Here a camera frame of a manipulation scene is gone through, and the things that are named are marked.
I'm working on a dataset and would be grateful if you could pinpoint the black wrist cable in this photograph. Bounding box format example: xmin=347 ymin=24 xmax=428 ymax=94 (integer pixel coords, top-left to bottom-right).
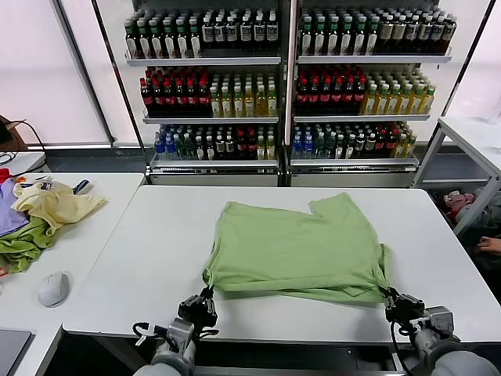
xmin=389 ymin=319 xmax=416 ymax=373
xmin=132 ymin=320 xmax=173 ymax=345

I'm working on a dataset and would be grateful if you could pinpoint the crumpled green garment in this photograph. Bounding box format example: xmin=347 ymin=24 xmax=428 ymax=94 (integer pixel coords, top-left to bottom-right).
xmin=0 ymin=215 xmax=58 ymax=275

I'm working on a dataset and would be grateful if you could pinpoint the person's bare hand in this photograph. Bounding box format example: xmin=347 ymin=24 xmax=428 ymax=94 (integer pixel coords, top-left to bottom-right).
xmin=478 ymin=236 xmax=501 ymax=256

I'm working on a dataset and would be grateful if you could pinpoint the yellow drink bottle white cap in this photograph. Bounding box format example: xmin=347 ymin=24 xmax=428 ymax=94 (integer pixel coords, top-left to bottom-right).
xmin=220 ymin=85 xmax=232 ymax=118
xmin=254 ymin=85 xmax=267 ymax=117
xmin=209 ymin=85 xmax=221 ymax=118
xmin=243 ymin=85 xmax=255 ymax=118
xmin=232 ymin=85 xmax=244 ymax=118
xmin=266 ymin=85 xmax=278 ymax=117

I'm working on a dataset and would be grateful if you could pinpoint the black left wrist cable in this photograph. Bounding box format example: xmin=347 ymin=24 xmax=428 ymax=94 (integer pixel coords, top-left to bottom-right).
xmin=132 ymin=320 xmax=173 ymax=345

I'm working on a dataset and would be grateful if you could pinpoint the grey clothes pile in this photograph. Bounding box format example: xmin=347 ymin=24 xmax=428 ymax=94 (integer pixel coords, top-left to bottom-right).
xmin=456 ymin=195 xmax=501 ymax=233

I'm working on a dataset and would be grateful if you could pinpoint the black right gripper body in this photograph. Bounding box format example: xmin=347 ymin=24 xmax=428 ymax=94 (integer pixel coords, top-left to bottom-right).
xmin=385 ymin=294 xmax=426 ymax=323

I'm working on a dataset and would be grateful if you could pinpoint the black power cable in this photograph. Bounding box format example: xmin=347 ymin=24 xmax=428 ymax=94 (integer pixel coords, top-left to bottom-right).
xmin=15 ymin=120 xmax=47 ymax=173

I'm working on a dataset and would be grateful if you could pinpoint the brown bottle beige label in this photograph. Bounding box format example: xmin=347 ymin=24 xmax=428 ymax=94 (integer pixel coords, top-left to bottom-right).
xmin=417 ymin=15 xmax=431 ymax=55
xmin=429 ymin=15 xmax=443 ymax=55
xmin=405 ymin=15 xmax=419 ymax=55
xmin=391 ymin=15 xmax=406 ymax=55
xmin=378 ymin=15 xmax=393 ymax=55
xmin=442 ymin=14 xmax=457 ymax=55

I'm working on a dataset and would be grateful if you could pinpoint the black bottle white label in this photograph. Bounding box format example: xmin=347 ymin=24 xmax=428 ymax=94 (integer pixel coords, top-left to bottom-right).
xmin=213 ymin=16 xmax=227 ymax=50
xmin=252 ymin=14 xmax=266 ymax=50
xmin=239 ymin=14 xmax=253 ymax=50
xmin=225 ymin=16 xmax=239 ymax=50
xmin=201 ymin=16 xmax=214 ymax=50
xmin=265 ymin=13 xmax=279 ymax=50

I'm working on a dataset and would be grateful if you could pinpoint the pink clothes pile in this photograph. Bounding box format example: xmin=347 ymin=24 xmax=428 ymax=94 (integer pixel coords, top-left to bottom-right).
xmin=442 ymin=190 xmax=477 ymax=220

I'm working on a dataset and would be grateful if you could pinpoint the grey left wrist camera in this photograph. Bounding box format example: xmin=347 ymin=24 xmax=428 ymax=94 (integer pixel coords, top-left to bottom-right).
xmin=167 ymin=317 xmax=196 ymax=345

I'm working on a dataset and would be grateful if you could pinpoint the dark bottle green cap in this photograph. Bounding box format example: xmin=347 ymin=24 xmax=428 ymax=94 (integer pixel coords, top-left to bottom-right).
xmin=163 ymin=18 xmax=177 ymax=59
xmin=150 ymin=19 xmax=164 ymax=59
xmin=326 ymin=16 xmax=340 ymax=56
xmin=312 ymin=16 xmax=326 ymax=56
xmin=351 ymin=16 xmax=366 ymax=56
xmin=124 ymin=20 xmax=139 ymax=59
xmin=339 ymin=16 xmax=353 ymax=56
xmin=175 ymin=18 xmax=189 ymax=59
xmin=300 ymin=16 xmax=314 ymax=56
xmin=188 ymin=17 xmax=202 ymax=58
xmin=365 ymin=16 xmax=379 ymax=56
xmin=138 ymin=20 xmax=152 ymax=59

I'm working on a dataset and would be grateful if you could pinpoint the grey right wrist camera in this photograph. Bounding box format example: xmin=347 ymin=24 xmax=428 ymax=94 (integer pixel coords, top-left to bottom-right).
xmin=424 ymin=306 xmax=455 ymax=338

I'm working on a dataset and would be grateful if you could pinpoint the yellow drink bottle green cap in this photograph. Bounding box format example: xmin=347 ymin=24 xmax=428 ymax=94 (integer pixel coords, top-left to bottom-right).
xmin=387 ymin=84 xmax=401 ymax=115
xmin=364 ymin=84 xmax=377 ymax=115
xmin=399 ymin=84 xmax=413 ymax=115
xmin=423 ymin=84 xmax=437 ymax=114
xmin=376 ymin=84 xmax=389 ymax=115
xmin=411 ymin=84 xmax=424 ymax=115

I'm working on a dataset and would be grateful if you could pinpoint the drinks shelf unit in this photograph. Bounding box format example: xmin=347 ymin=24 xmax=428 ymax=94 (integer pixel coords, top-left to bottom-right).
xmin=124 ymin=0 xmax=289 ymax=187
xmin=287 ymin=0 xmax=458 ymax=188

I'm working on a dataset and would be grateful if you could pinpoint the cola bottle red cap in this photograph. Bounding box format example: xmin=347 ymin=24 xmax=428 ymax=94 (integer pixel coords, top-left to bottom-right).
xmin=185 ymin=80 xmax=198 ymax=117
xmin=152 ymin=80 xmax=164 ymax=117
xmin=140 ymin=78 xmax=153 ymax=117
xmin=307 ymin=78 xmax=320 ymax=114
xmin=296 ymin=78 xmax=308 ymax=114
xmin=196 ymin=80 xmax=211 ymax=117
xmin=342 ymin=78 xmax=355 ymax=114
xmin=330 ymin=78 xmax=344 ymax=114
xmin=354 ymin=78 xmax=366 ymax=114
xmin=174 ymin=80 xmax=186 ymax=117
xmin=319 ymin=78 xmax=332 ymax=114
xmin=163 ymin=80 xmax=175 ymax=117

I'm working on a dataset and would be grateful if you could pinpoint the pale yellow garment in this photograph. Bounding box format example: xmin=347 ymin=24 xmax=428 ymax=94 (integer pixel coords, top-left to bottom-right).
xmin=10 ymin=180 xmax=107 ymax=237

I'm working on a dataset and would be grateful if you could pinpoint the white metal rack table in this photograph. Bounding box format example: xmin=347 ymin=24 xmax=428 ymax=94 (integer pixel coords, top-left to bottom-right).
xmin=413 ymin=116 xmax=501 ymax=236

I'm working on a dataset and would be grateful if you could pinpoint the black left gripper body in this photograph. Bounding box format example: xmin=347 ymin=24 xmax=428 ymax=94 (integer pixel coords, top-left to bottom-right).
xmin=178 ymin=295 xmax=218 ymax=329

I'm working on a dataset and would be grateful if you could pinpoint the grey window mullion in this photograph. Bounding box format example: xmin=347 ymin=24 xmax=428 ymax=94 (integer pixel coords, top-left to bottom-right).
xmin=49 ymin=0 xmax=118 ymax=149

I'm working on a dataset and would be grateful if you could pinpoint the brown cardboard box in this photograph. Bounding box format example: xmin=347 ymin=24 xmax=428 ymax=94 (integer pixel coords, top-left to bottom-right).
xmin=0 ymin=114 xmax=27 ymax=152

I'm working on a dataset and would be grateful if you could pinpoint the lilac purple garment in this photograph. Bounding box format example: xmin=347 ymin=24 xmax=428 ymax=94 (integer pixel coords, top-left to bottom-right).
xmin=0 ymin=183 xmax=31 ymax=238

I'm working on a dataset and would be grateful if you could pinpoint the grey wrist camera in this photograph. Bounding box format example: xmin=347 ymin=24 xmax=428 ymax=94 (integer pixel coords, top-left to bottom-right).
xmin=424 ymin=306 xmax=455 ymax=338
xmin=167 ymin=317 xmax=196 ymax=345

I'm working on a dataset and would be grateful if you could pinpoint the white computer mouse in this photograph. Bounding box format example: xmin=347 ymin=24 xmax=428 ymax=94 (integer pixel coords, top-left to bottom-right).
xmin=37 ymin=271 xmax=72 ymax=309

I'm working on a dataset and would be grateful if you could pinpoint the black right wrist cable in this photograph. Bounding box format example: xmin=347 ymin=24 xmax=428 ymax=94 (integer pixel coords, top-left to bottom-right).
xmin=389 ymin=319 xmax=416 ymax=373

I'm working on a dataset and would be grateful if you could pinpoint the white printed cloth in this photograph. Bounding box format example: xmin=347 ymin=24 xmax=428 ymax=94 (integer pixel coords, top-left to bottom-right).
xmin=33 ymin=175 xmax=56 ymax=193

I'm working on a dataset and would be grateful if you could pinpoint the light green t-shirt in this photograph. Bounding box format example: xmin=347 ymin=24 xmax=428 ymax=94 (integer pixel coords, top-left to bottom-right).
xmin=202 ymin=191 xmax=392 ymax=309

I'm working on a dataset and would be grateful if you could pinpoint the grey laptop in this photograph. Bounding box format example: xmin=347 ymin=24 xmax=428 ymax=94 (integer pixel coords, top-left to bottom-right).
xmin=0 ymin=328 xmax=32 ymax=376

